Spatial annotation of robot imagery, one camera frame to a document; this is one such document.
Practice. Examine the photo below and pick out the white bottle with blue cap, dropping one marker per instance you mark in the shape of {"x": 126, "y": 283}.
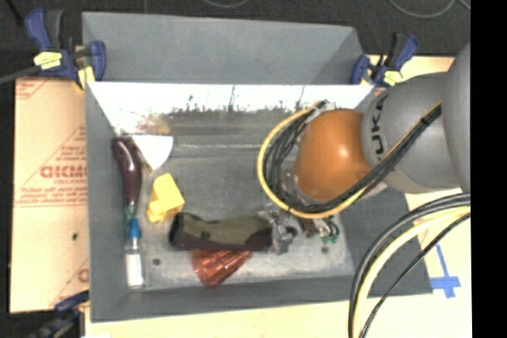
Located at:
{"x": 134, "y": 267}

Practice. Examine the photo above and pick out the grey metal bin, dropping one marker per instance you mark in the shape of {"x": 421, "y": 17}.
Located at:
{"x": 222, "y": 51}

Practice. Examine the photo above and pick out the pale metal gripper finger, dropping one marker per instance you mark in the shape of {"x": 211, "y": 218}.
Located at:
{"x": 270, "y": 213}
{"x": 283, "y": 239}

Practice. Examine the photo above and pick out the maroon bottle with green neck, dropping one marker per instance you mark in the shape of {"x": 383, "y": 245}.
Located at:
{"x": 130, "y": 174}

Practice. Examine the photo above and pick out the yellow block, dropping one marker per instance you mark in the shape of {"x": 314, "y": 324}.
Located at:
{"x": 164, "y": 198}

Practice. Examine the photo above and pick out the brown cardboard board red print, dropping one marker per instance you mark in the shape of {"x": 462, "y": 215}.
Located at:
{"x": 47, "y": 210}

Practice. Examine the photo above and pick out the white fan-shaped piece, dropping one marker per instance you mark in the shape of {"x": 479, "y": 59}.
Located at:
{"x": 155, "y": 150}

